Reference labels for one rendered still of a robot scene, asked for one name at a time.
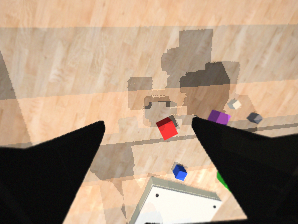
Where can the purple faceted block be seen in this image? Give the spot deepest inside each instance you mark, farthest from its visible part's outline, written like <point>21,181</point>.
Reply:
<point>219,117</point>

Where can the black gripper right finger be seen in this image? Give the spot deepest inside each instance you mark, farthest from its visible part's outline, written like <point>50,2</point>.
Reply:
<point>258,170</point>

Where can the red block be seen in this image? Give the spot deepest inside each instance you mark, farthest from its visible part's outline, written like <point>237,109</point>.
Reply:
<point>166,128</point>

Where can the blue block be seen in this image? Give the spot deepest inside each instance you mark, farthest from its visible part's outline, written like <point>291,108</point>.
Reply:
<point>180,172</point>

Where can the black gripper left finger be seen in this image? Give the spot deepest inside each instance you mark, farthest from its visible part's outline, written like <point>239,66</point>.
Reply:
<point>40,183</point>

